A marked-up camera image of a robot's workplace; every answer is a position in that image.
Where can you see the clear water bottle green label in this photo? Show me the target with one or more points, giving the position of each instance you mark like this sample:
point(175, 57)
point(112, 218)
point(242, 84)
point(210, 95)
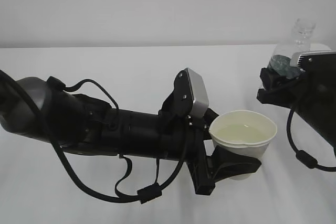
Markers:
point(299, 40)

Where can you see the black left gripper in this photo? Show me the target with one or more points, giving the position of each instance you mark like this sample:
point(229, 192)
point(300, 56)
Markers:
point(204, 170)

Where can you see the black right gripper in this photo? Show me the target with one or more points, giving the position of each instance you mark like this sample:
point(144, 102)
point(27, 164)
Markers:
point(312, 92)

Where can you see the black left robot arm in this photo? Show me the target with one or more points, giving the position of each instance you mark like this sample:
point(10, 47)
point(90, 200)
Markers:
point(50, 111)

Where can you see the white paper cup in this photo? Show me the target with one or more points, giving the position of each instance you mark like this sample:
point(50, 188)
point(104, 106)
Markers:
point(243, 132)

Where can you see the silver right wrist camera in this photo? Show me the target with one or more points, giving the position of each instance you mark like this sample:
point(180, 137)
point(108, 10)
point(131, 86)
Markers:
point(314, 61)

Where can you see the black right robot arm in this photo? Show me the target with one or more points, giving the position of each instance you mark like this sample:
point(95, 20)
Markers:
point(324, 127)

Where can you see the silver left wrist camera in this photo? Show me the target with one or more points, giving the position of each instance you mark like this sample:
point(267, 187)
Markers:
point(189, 94)

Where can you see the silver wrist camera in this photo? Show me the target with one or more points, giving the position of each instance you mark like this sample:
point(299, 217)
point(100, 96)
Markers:
point(314, 61)
point(189, 94)

